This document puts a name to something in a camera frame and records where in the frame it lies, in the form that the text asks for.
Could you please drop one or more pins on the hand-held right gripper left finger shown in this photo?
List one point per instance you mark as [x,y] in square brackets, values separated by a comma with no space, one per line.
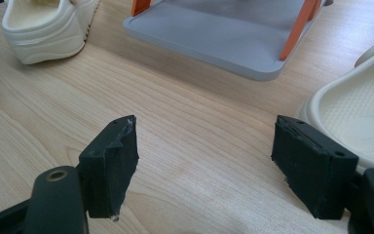
[110,175]

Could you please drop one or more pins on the cream clog shoe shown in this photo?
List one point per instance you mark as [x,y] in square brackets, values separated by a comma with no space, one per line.
[354,110]
[42,35]

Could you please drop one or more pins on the grey shoe rack orange posts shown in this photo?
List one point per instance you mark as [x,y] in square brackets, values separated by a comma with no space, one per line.
[214,35]

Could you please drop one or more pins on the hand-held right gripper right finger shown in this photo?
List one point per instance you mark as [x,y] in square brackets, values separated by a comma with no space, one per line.
[311,169]

